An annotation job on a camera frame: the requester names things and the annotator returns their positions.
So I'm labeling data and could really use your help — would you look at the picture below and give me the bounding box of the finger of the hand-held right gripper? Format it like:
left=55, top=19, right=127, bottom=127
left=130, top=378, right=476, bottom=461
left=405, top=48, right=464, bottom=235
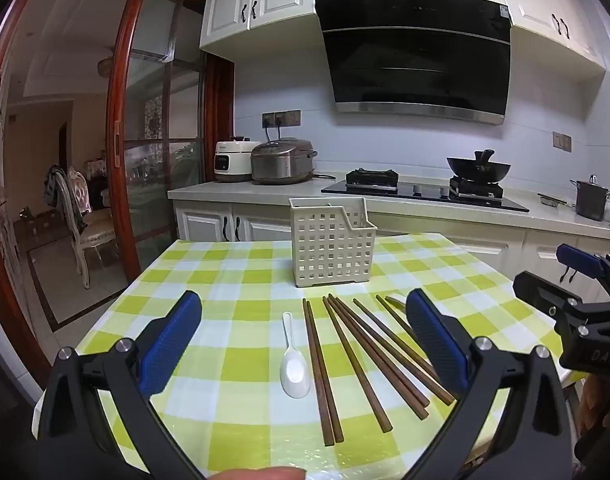
left=556, top=243, right=610, bottom=299
left=512, top=270, right=587, bottom=319

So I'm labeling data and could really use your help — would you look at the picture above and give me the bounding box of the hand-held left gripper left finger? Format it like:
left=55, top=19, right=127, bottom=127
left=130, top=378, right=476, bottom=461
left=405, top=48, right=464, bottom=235
left=37, top=289, right=208, bottom=480

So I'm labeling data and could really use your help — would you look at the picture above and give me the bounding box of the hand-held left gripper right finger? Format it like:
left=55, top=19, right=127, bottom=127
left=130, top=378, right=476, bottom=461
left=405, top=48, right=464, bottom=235
left=406, top=287, right=576, bottom=480

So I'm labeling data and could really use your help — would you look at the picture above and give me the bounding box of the row of brown chopsticks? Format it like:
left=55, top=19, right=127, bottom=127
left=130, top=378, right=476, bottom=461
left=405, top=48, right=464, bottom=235
left=302, top=294, right=457, bottom=447

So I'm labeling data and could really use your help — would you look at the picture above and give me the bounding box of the cream plastic utensil basket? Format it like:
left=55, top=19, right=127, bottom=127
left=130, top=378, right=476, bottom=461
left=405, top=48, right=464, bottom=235
left=289, top=196, right=379, bottom=289

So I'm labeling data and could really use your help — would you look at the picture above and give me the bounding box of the person's right hand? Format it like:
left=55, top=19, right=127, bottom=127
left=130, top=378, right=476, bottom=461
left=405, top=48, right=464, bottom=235
left=578, top=372, right=610, bottom=461

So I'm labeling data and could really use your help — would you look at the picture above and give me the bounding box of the person's left hand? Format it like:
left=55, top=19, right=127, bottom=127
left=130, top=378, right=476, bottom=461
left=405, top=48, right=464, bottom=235
left=220, top=466, right=307, bottom=480

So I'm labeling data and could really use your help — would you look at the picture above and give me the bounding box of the steel stockpot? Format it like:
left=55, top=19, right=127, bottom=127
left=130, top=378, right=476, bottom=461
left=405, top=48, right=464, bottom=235
left=570, top=175, right=610, bottom=222

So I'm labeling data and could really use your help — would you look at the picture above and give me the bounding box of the green checked tablecloth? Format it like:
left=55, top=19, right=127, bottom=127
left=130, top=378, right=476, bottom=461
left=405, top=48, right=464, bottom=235
left=32, top=234, right=580, bottom=480

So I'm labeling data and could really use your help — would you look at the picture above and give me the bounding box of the black burner pan support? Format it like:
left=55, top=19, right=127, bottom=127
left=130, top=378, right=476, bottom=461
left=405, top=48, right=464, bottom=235
left=449, top=176, right=506, bottom=201
left=346, top=167, right=400, bottom=192

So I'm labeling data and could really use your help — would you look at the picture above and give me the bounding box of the white base cabinet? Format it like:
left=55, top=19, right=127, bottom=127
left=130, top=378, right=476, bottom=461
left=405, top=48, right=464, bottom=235
left=172, top=199, right=610, bottom=301

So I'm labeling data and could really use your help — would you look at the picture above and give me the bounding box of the white ornate dining chair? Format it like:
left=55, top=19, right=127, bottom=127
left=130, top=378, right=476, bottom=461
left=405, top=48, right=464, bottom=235
left=55, top=166, right=118, bottom=289

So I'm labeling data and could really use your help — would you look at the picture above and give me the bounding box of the black wok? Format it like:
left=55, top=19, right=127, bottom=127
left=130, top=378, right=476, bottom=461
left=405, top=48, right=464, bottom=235
left=446, top=149, right=513, bottom=183

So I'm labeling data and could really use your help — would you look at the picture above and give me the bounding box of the black glass gas hob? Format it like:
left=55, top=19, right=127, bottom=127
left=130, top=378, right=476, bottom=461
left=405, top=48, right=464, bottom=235
left=321, top=167, right=530, bottom=212

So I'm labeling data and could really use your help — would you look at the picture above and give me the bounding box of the white pressure cooker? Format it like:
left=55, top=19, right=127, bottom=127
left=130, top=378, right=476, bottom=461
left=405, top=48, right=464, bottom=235
left=214, top=136, right=258, bottom=183

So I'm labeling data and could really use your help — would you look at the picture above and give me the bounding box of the dark jacket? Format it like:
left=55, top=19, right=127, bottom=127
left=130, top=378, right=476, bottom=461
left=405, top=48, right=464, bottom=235
left=44, top=164, right=68, bottom=209

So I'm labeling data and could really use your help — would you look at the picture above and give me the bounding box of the silver rice cooker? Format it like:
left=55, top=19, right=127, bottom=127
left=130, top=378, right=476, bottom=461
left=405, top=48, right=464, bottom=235
left=251, top=137, right=319, bottom=186

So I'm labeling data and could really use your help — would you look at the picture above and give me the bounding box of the red wooden glass sliding door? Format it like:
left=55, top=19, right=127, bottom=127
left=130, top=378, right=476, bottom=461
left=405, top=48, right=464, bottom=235
left=106, top=0, right=209, bottom=272

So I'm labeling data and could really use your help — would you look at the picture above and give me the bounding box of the black range hood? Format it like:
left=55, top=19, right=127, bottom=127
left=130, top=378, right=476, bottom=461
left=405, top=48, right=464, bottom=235
left=313, top=0, right=514, bottom=127

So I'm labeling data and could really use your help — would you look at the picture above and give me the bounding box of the red wooden door frame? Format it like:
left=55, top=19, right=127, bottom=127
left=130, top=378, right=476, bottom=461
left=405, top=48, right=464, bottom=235
left=0, top=0, right=235, bottom=393

